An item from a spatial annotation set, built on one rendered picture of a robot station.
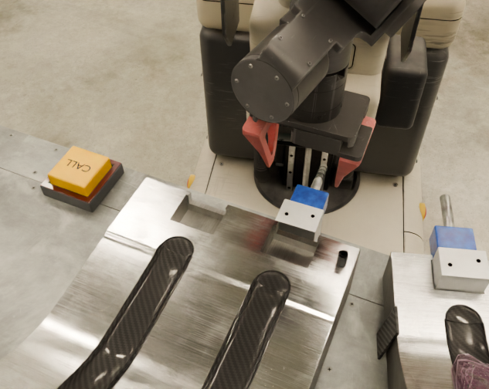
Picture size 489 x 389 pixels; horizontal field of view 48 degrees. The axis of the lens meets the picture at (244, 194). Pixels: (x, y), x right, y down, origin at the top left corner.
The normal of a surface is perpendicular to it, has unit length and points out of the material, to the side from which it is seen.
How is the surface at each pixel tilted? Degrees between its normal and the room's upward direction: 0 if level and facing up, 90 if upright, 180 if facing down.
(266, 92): 89
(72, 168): 0
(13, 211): 0
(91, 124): 0
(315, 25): 28
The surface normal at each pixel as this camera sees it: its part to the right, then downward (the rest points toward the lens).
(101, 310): -0.04, -0.62
